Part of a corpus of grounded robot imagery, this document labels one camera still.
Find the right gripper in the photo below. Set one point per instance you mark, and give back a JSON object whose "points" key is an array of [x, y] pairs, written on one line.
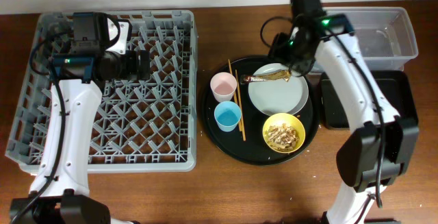
{"points": [[278, 49]]}

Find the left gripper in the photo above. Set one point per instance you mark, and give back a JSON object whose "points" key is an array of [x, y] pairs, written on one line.
{"points": [[132, 71]]}

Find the gold snack wrapper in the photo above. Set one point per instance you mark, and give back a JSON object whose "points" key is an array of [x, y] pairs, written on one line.
{"points": [[282, 74]]}

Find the yellow bowl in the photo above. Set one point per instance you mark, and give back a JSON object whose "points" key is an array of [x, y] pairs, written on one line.
{"points": [[289, 119]]}

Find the brown food scraps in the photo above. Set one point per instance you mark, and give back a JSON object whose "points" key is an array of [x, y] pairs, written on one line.
{"points": [[282, 137]]}

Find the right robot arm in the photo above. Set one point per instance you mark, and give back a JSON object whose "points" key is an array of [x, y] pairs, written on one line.
{"points": [[381, 142]]}

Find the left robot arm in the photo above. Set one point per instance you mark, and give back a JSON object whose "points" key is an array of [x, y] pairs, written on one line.
{"points": [[98, 54]]}

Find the grey dishwasher rack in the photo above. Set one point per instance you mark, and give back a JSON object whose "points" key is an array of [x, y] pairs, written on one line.
{"points": [[142, 126]]}

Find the grey round plate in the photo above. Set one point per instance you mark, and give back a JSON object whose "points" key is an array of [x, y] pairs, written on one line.
{"points": [[276, 96]]}

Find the wooden chopstick right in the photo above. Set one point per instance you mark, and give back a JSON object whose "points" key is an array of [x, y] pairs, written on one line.
{"points": [[240, 105]]}

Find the round black tray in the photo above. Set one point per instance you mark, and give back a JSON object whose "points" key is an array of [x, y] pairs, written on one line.
{"points": [[252, 149]]}

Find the pink plastic cup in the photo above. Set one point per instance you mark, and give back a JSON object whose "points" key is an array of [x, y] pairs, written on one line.
{"points": [[223, 86]]}

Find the clear plastic bin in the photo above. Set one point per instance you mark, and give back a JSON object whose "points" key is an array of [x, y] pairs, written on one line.
{"points": [[386, 36]]}

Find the blue plastic cup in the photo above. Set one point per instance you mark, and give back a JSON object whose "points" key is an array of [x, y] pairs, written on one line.
{"points": [[227, 115]]}

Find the black rectangular tray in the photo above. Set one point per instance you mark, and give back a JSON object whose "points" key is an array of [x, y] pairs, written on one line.
{"points": [[393, 84]]}

